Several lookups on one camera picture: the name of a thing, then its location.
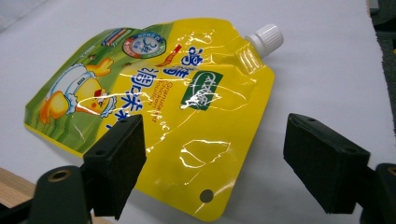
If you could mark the dark foam block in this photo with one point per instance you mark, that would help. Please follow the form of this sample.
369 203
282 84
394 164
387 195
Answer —
386 37

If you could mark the yellow spouted seasoning pouch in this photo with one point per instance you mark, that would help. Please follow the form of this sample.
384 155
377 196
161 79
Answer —
199 124

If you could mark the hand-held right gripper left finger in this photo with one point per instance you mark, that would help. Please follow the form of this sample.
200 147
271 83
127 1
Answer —
113 161

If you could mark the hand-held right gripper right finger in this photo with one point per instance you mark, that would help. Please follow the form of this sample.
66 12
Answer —
323 168

